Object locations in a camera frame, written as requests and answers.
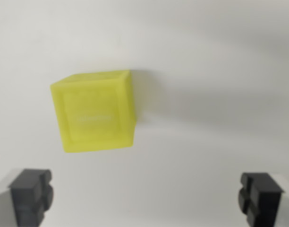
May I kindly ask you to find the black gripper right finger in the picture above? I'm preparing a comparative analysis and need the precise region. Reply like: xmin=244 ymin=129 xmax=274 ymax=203
xmin=237 ymin=172 xmax=289 ymax=227

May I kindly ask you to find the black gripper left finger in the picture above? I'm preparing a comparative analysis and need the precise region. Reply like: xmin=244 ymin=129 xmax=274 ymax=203
xmin=0 ymin=168 xmax=55 ymax=227

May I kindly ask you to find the yellow translucent cube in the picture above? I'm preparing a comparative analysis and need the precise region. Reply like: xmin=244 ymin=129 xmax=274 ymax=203
xmin=50 ymin=69 xmax=138 ymax=154

